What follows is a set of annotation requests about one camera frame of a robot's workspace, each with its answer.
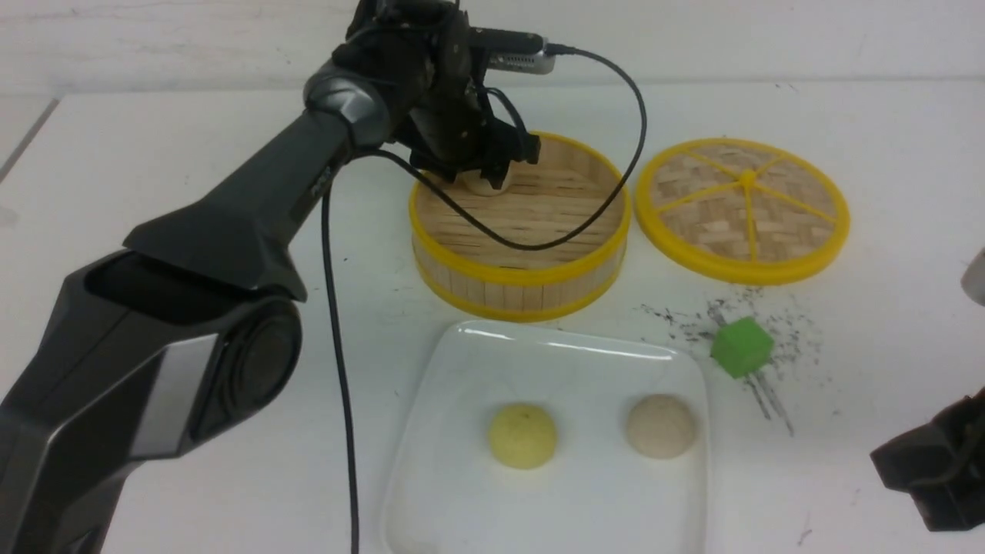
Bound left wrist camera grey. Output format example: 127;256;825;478
468;28;555;75

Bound bamboo steamer lid yellow rim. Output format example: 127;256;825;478
634;137;851;286

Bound green cube block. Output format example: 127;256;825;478
710;318;775;379

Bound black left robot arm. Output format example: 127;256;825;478
2;1;539;553

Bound bamboo steamer basket yellow rims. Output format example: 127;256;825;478
409;132;631;322

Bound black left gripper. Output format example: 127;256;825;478
395;15;541;188

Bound yellow steamed bun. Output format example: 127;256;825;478
486;403;557;470

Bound white square plate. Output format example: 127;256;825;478
380;320;711;553

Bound white steamed bun top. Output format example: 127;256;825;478
455;171;513;197

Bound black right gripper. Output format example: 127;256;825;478
870;392;984;532

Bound white steamed bun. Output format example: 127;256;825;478
455;171;513;197
626;394;699;460

